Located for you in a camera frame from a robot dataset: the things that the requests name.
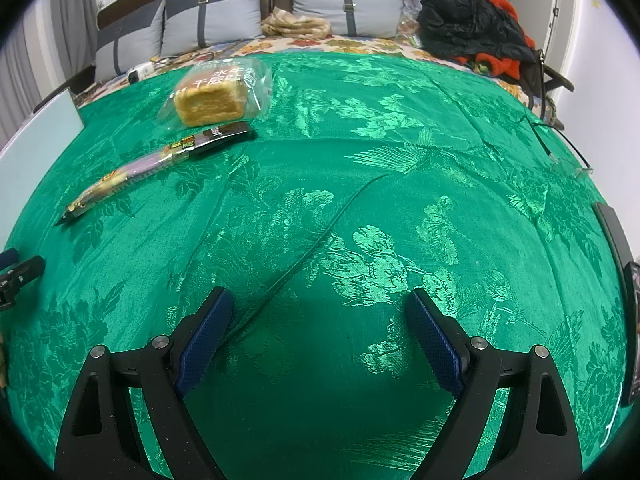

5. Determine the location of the beige folded cloth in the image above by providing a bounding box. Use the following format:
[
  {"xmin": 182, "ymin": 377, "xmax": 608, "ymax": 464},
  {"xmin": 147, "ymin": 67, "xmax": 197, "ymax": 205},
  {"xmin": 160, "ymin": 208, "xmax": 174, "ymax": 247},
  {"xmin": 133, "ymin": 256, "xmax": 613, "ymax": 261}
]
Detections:
[{"xmin": 261, "ymin": 6, "xmax": 333, "ymax": 38}]

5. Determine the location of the grey pillow with dark strap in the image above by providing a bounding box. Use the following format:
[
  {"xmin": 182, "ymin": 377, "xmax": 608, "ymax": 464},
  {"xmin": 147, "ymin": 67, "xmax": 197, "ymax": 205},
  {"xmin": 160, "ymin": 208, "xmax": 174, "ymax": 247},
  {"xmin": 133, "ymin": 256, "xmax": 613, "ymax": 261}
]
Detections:
[
  {"xmin": 161, "ymin": 0, "xmax": 268, "ymax": 58},
  {"xmin": 94, "ymin": 0, "xmax": 168, "ymax": 81},
  {"xmin": 284, "ymin": 0, "xmax": 407, "ymax": 38}
]

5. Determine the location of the white charger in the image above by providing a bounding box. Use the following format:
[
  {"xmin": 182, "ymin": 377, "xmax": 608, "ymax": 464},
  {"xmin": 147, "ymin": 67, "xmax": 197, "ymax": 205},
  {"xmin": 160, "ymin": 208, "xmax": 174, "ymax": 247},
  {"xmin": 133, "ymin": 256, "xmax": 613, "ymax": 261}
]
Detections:
[{"xmin": 127, "ymin": 62, "xmax": 156, "ymax": 85}]

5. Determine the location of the black flat device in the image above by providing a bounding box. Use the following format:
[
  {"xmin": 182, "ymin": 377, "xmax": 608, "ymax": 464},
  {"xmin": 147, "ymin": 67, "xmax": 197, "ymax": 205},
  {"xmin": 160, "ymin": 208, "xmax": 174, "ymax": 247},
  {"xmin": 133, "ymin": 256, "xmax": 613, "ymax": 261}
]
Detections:
[{"xmin": 595, "ymin": 202, "xmax": 640, "ymax": 406}]

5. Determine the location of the green patterned blanket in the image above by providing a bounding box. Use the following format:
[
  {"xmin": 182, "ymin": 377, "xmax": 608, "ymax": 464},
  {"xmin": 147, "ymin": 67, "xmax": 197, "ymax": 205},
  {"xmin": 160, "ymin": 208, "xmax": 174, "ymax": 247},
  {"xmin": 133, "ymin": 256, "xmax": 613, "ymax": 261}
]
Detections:
[{"xmin": 0, "ymin": 52, "xmax": 640, "ymax": 480}]

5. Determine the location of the black jacket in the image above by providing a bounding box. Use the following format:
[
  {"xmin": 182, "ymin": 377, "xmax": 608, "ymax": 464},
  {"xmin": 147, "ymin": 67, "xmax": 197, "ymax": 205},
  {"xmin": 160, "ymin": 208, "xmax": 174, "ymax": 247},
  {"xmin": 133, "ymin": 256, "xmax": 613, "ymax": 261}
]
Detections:
[{"xmin": 416, "ymin": 0, "xmax": 538, "ymax": 68}]

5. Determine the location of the bagged bread loaf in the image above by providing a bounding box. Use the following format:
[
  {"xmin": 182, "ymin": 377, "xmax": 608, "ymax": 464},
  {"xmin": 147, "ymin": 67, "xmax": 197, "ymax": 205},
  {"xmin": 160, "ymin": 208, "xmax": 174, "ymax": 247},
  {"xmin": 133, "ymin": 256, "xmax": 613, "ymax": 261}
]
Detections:
[{"xmin": 156, "ymin": 57, "xmax": 273, "ymax": 128}]

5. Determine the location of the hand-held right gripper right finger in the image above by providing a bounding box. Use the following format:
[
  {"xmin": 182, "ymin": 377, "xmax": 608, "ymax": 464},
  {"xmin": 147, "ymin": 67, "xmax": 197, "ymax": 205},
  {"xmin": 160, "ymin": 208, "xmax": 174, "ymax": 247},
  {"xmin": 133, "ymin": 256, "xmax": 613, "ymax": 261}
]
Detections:
[{"xmin": 404, "ymin": 287, "xmax": 583, "ymax": 480}]

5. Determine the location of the clear plastic bag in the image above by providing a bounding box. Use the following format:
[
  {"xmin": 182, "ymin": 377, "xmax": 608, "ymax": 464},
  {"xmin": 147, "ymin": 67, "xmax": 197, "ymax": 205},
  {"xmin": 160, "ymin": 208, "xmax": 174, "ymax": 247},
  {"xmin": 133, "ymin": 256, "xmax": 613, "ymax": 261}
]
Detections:
[{"xmin": 397, "ymin": 0, "xmax": 426, "ymax": 41}]

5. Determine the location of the pale blue board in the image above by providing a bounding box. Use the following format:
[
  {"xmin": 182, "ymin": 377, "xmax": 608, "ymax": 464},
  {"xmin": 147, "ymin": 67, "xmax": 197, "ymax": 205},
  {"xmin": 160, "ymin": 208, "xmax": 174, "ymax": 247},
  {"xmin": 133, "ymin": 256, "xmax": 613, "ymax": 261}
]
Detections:
[{"xmin": 0, "ymin": 87, "xmax": 85, "ymax": 161}]

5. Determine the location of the grey curtain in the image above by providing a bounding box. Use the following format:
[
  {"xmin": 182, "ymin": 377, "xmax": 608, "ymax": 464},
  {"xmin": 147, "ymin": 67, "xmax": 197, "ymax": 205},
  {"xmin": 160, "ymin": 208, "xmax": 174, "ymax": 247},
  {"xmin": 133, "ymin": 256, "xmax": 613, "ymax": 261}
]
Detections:
[{"xmin": 0, "ymin": 0, "xmax": 96, "ymax": 136}]

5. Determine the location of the black cable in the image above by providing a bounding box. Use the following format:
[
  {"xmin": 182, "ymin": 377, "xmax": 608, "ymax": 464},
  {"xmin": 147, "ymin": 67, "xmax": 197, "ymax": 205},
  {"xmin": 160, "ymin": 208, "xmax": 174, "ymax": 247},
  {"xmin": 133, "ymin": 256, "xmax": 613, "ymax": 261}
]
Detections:
[{"xmin": 520, "ymin": 110, "xmax": 596, "ymax": 171}]

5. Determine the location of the long purple black snack packet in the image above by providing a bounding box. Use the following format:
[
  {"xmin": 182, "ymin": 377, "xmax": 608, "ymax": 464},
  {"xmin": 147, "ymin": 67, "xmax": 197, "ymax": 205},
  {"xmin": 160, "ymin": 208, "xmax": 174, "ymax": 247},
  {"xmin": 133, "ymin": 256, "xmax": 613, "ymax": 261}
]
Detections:
[{"xmin": 55, "ymin": 121, "xmax": 258, "ymax": 226}]

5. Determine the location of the red garment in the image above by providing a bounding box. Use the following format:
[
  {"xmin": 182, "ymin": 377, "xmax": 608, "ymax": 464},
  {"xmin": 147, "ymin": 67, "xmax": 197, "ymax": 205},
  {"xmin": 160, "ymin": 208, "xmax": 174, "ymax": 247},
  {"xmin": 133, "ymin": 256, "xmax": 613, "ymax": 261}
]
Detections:
[{"xmin": 460, "ymin": 0, "xmax": 538, "ymax": 78}]

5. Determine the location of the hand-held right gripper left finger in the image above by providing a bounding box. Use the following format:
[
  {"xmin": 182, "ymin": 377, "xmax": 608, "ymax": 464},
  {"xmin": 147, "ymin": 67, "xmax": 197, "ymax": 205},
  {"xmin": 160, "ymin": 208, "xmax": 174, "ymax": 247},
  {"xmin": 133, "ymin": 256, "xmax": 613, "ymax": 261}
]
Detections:
[{"xmin": 54, "ymin": 286, "xmax": 236, "ymax": 480}]

